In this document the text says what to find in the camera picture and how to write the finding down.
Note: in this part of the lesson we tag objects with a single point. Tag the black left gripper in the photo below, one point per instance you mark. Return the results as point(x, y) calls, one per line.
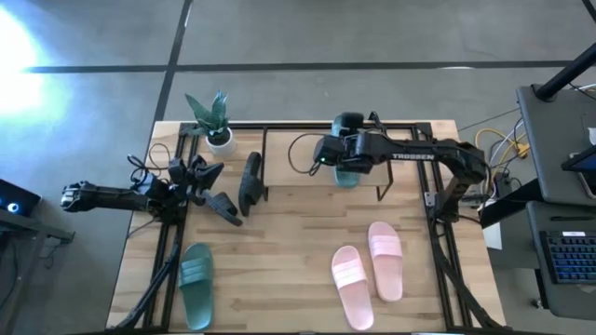
point(184, 179)

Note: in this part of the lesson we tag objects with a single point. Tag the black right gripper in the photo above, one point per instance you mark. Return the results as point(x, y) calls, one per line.
point(344, 151)

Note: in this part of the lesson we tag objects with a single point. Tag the green rubber slide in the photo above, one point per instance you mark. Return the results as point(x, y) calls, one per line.
point(195, 302)
point(347, 180)

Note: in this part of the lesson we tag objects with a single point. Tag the black rubber slide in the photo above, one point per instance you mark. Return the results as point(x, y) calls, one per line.
point(226, 208)
point(249, 186)

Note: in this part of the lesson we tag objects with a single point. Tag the pink rubber slide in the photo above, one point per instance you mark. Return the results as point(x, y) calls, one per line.
point(388, 284)
point(358, 312)

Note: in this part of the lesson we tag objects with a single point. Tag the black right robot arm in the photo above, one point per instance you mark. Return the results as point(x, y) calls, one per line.
point(447, 156)

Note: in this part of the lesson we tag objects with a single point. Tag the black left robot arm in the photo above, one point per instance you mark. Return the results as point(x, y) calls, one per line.
point(107, 196)

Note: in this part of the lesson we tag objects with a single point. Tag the snake plant in white pot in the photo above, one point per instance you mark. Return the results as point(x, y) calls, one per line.
point(222, 146)

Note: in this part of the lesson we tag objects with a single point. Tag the grey side table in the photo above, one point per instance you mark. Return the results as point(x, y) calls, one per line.
point(42, 228)

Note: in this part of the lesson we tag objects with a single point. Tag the white paper sheet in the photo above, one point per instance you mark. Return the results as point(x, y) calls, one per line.
point(493, 237)

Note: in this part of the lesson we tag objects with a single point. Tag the black device with blue light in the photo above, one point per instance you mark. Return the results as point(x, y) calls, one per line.
point(18, 197)

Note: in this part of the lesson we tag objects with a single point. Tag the grey desk surface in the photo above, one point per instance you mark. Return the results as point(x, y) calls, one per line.
point(568, 302)
point(554, 149)

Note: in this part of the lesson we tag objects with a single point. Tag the black round pole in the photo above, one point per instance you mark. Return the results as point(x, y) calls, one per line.
point(565, 72)

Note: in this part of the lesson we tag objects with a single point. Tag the tablet with blue screen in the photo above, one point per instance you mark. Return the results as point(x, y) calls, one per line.
point(584, 165)

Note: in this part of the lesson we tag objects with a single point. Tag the backlit black keyboard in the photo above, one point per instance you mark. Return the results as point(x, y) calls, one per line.
point(570, 258)

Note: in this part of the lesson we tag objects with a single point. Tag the black frame-mounted camera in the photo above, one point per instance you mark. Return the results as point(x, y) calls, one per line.
point(374, 117)

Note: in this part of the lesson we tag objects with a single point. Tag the black aluminium frame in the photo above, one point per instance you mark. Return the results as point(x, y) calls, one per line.
point(302, 125)

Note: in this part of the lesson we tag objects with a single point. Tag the wooden shelf with black frame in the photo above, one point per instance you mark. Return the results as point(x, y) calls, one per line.
point(279, 139)

